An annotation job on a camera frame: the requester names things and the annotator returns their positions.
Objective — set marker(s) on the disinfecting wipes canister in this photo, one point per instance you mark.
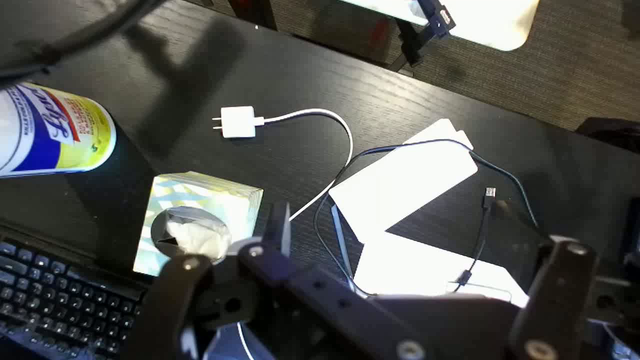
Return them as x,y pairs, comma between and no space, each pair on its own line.
46,131

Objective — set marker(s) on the white charger block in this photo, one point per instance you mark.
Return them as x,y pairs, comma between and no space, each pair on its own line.
239,122

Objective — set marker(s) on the papers stack on desk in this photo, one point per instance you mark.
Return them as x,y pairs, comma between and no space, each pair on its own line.
490,192

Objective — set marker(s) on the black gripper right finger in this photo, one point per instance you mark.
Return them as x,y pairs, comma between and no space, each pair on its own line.
557,301

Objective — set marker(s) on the white printed paper sheet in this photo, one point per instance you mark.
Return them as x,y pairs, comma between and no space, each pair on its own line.
412,266

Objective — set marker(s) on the white perforated mounting table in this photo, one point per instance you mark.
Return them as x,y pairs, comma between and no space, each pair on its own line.
493,21

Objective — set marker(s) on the yellow patterned tissue box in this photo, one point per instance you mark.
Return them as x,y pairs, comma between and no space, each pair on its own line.
201,200

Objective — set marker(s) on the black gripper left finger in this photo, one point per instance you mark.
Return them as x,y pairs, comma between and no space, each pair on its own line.
280,307

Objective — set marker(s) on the black computer monitor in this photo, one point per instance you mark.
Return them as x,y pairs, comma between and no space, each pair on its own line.
52,293

